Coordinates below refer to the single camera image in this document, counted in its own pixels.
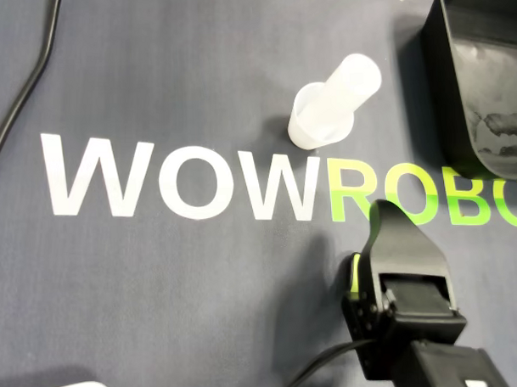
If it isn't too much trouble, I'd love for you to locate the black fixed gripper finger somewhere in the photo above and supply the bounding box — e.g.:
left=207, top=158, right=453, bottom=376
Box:
left=355, top=197, right=453, bottom=302

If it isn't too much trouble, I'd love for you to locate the green-padded moving gripper finger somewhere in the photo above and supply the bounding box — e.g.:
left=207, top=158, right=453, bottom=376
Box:
left=343, top=250, right=368, bottom=300

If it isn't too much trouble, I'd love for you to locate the black plastic tray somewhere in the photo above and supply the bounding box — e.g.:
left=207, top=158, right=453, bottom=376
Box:
left=420, top=0, right=517, bottom=184

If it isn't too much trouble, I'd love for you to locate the thick black power cable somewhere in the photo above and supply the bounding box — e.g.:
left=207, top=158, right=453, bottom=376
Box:
left=0, top=0, right=70, bottom=181

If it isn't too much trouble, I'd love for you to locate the white translucent plastic cup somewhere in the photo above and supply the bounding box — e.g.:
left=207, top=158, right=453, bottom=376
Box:
left=303, top=52, right=385, bottom=126
left=285, top=81, right=357, bottom=152

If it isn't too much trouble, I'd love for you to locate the white translucent upright plastic cup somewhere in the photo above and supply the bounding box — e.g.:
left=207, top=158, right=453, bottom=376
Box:
left=285, top=81, right=357, bottom=152

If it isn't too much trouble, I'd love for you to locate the thin black servo wire bundle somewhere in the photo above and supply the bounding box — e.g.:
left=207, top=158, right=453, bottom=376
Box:
left=284, top=341, right=365, bottom=387

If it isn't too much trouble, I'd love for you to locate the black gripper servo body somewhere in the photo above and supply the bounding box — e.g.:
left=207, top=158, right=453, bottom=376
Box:
left=340, top=272, right=470, bottom=382

